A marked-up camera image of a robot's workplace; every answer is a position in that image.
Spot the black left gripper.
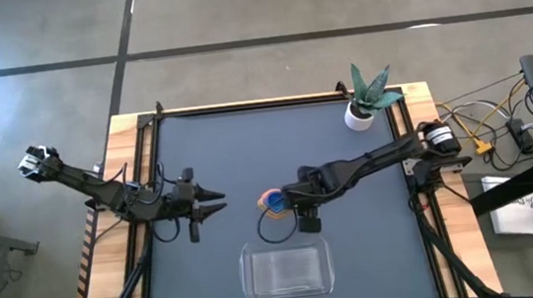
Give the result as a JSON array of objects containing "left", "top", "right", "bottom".
[{"left": 169, "top": 164, "right": 231, "bottom": 246}]

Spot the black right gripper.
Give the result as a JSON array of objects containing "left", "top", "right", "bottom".
[{"left": 278, "top": 162, "right": 340, "bottom": 237}]

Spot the teal blue measuring cup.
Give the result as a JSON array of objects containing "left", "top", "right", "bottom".
[{"left": 266, "top": 190, "right": 288, "bottom": 214}]

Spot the orange measuring cup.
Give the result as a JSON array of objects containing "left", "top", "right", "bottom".
[{"left": 255, "top": 186, "right": 299, "bottom": 223}]

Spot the clear plastic basket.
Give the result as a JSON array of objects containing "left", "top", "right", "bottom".
[{"left": 236, "top": 233, "right": 338, "bottom": 298}]

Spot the potted plant white pot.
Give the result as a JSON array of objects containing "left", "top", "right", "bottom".
[{"left": 338, "top": 57, "right": 409, "bottom": 134}]

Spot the orange black hazard strip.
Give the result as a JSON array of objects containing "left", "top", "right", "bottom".
[{"left": 56, "top": 205, "right": 108, "bottom": 298}]

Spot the white paper sheet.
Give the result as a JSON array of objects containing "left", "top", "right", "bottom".
[{"left": 480, "top": 171, "right": 533, "bottom": 242}]

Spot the black power strip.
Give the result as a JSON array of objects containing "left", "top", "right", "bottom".
[{"left": 504, "top": 115, "right": 533, "bottom": 157}]

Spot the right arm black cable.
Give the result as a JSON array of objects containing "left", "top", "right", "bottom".
[{"left": 254, "top": 203, "right": 302, "bottom": 247}]

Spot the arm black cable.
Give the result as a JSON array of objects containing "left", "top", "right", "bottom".
[
  {"left": 149, "top": 217, "right": 183, "bottom": 246},
  {"left": 254, "top": 203, "right": 302, "bottom": 247}
]

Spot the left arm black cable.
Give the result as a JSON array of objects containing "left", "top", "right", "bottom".
[{"left": 149, "top": 217, "right": 183, "bottom": 246}]

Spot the black table frame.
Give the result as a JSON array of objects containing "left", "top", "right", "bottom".
[{"left": 120, "top": 71, "right": 457, "bottom": 298}]

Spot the black frame support strut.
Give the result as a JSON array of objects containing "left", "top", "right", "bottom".
[
  {"left": 77, "top": 240, "right": 157, "bottom": 298},
  {"left": 413, "top": 194, "right": 499, "bottom": 298}
]

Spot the yellow cable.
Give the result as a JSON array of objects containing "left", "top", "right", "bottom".
[{"left": 432, "top": 76, "right": 533, "bottom": 161}]

